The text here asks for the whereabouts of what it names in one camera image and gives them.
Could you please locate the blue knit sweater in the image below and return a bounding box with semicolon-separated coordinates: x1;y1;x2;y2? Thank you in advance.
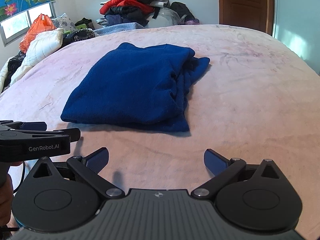
61;43;210;133

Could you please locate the pile of clothes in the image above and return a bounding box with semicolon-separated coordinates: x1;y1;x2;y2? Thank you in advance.
97;0;169;27

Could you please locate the left hand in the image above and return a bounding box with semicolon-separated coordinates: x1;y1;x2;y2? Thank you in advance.
0;173;14;226

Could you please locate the pink floral bed sheet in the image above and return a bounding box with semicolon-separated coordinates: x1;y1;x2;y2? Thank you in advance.
1;25;319;239

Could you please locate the white quilted duvet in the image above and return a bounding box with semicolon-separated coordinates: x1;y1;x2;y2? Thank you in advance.
1;28;64;92

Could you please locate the orange plastic bag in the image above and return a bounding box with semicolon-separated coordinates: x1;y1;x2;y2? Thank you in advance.
19;14;56;54

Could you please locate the dark patterned garment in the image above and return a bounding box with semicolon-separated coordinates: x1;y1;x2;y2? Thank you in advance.
61;29;95;48

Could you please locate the floral white pillow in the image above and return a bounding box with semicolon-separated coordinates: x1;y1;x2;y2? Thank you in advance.
52;13;77;32

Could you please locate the green plastic stool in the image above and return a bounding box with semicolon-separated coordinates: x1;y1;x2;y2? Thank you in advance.
64;24;87;34

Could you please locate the light blue folded blanket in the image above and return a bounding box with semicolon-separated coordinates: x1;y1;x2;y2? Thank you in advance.
93;22;144;37

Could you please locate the clear plastic bag bundle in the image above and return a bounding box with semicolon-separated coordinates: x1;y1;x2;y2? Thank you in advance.
145;8;183;28

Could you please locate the brown wooden door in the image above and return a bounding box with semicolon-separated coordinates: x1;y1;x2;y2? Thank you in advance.
219;0;274;35

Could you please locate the window with grey frame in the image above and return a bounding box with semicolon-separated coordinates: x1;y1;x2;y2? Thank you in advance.
1;2;56;47

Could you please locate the black bag by wall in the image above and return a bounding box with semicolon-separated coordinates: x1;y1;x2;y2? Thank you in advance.
170;2;195;22

